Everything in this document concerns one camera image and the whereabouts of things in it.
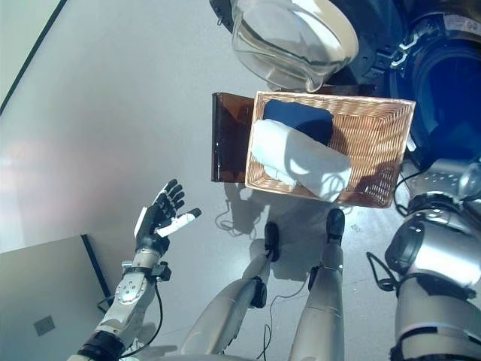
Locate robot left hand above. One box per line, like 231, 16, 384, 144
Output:
134, 179, 203, 257

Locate round glass washing machine door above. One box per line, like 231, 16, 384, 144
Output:
209, 0, 411, 93

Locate grey washing machine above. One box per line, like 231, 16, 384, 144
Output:
386, 0, 481, 171

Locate silver robot left leg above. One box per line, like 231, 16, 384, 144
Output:
180, 221, 281, 356

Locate silver robot leg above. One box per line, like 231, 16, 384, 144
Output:
180, 221, 281, 356
292, 208, 346, 361

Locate brown translucent acrylic stool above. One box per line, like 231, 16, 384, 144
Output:
210, 92, 257, 184

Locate grey box cabinet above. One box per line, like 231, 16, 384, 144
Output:
0, 233, 114, 361

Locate folded white cloth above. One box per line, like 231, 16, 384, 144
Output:
250, 118, 352, 204

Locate folded navy blue cloth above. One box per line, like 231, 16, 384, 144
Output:
264, 98, 334, 146

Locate silver robot right leg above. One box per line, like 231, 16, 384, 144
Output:
292, 208, 346, 361

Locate rectangular wicker laundry basket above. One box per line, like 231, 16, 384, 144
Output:
244, 89, 416, 209

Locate thin floor cable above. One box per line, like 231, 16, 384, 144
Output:
216, 199, 265, 238

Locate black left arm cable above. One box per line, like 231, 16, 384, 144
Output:
122, 280, 165, 359

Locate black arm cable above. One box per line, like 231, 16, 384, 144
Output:
366, 171, 426, 293
122, 280, 165, 359

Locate thin black leg cable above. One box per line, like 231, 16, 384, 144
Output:
257, 285, 306, 351

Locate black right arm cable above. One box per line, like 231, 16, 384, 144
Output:
366, 171, 426, 293

